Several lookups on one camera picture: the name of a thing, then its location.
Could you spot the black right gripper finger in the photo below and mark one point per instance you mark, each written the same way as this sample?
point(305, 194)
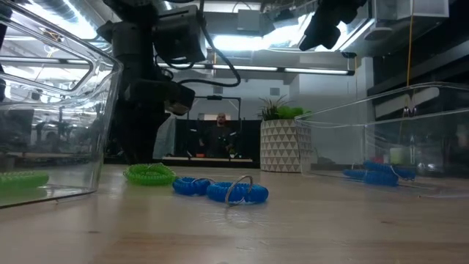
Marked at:
point(316, 33)
point(334, 36)

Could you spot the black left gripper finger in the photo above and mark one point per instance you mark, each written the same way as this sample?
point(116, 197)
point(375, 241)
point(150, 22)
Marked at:
point(137, 135)
point(160, 139)

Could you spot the grey hanging curtain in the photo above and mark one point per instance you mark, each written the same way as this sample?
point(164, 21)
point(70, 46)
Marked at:
point(165, 139)

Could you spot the long linear ceiling light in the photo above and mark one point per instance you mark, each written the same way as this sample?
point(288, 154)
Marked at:
point(293, 69)

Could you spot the person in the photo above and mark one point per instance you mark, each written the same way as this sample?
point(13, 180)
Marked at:
point(220, 135)

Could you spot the grey ceiling unit box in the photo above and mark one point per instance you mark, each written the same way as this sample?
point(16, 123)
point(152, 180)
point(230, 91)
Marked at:
point(249, 20)

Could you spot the clear plastic bin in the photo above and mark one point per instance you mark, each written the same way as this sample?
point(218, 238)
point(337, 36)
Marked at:
point(421, 139)
point(55, 146)

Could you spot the background wooden table top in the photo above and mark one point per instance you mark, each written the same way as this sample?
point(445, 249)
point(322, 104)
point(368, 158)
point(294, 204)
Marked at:
point(245, 159)

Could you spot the black partition screen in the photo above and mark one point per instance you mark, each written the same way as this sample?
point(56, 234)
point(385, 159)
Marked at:
point(249, 139)

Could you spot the potted succulent, patterned white pot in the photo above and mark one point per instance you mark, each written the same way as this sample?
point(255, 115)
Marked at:
point(284, 146)

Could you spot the pale green cup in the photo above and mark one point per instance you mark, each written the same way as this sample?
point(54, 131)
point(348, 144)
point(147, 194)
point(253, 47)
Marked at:
point(396, 155)

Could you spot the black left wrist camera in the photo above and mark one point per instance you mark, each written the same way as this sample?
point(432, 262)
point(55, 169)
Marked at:
point(179, 34)

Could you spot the black background gantry frame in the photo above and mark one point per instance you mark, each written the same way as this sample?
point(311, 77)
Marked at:
point(214, 97)

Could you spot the grey wall vent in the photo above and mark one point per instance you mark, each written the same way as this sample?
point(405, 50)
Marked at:
point(275, 91)
point(218, 89)

